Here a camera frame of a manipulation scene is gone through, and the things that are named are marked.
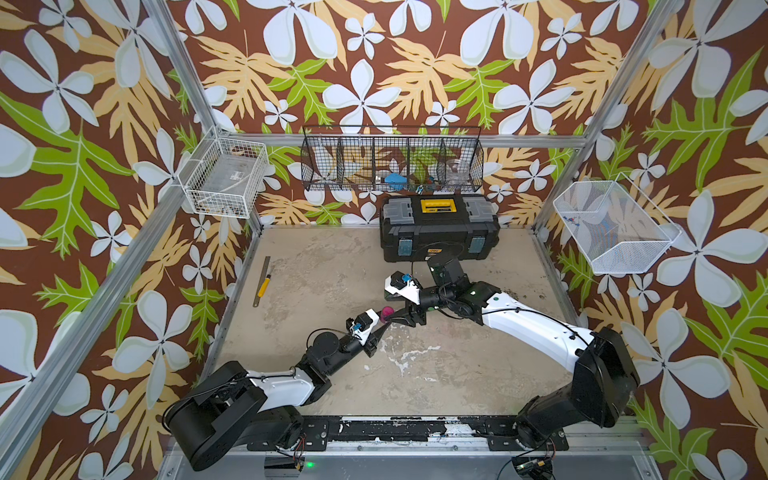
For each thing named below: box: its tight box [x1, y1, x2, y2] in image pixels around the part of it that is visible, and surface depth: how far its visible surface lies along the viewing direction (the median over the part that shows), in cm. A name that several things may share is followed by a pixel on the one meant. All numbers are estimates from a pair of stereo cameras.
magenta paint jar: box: [380, 306, 395, 323], surface depth 76 cm
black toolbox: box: [379, 194, 501, 262], surface depth 101 cm
